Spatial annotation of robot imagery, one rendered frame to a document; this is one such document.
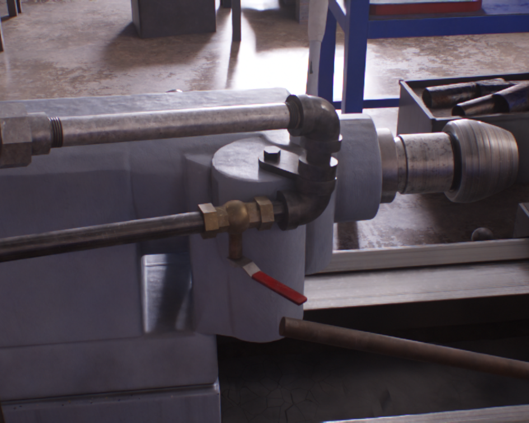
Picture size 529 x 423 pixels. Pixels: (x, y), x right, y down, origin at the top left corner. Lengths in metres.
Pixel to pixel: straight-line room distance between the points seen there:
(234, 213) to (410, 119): 2.57
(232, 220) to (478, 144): 0.31
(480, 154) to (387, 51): 3.56
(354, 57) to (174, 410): 2.01
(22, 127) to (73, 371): 0.32
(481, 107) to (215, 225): 2.48
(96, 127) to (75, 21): 4.32
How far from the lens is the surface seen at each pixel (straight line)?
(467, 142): 0.91
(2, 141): 0.61
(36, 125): 0.63
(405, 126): 3.32
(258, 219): 0.73
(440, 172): 0.91
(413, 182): 0.91
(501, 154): 0.92
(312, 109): 0.70
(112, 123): 0.64
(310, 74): 0.82
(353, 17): 2.72
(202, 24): 4.67
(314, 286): 1.18
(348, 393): 1.18
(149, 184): 0.82
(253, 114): 0.69
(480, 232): 1.64
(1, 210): 0.83
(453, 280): 1.21
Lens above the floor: 1.51
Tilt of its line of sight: 30 degrees down
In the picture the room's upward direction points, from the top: straight up
